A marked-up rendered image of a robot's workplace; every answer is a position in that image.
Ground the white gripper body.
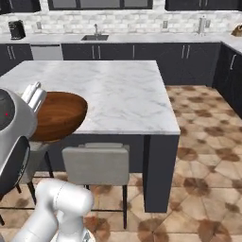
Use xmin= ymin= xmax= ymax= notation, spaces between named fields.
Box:
xmin=21 ymin=81 xmax=48 ymax=114

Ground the brown wooden bowl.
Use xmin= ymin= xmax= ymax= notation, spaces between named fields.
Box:
xmin=29 ymin=91 xmax=89 ymax=143

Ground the grey cushioned stool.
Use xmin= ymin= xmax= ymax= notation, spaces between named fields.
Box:
xmin=61 ymin=142 xmax=130 ymax=231
xmin=0 ymin=141 xmax=55 ymax=227

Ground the marble top dining counter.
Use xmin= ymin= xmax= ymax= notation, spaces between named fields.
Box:
xmin=0 ymin=60 xmax=182 ymax=214

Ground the dark base cupboard run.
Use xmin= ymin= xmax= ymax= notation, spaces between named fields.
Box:
xmin=214 ymin=43 xmax=242 ymax=120
xmin=60 ymin=42 xmax=222 ymax=87
xmin=0 ymin=43 xmax=34 ymax=77

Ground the steel sink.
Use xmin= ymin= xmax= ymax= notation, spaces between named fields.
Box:
xmin=80 ymin=33 xmax=110 ymax=43

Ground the steel tap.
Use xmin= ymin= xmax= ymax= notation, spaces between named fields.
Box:
xmin=93 ymin=23 xmax=103 ymax=37

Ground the dark framed window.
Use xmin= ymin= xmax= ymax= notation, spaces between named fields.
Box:
xmin=46 ymin=0 xmax=154 ymax=11

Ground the steel paper towel holder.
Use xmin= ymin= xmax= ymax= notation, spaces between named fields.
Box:
xmin=197 ymin=15 xmax=208 ymax=35

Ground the brown bread box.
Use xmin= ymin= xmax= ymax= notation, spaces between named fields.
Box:
xmin=230 ymin=25 xmax=242 ymax=38

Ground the dark wall cupboard run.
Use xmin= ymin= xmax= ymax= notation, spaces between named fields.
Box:
xmin=164 ymin=0 xmax=242 ymax=12
xmin=0 ymin=0 xmax=43 ymax=15

